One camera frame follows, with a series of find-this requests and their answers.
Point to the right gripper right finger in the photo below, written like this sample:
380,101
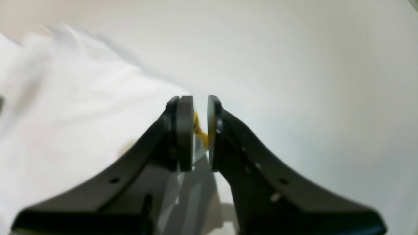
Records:
270,198

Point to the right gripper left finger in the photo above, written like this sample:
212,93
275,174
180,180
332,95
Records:
126,197

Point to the white t-shirt with print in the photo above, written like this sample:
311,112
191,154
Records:
73,104

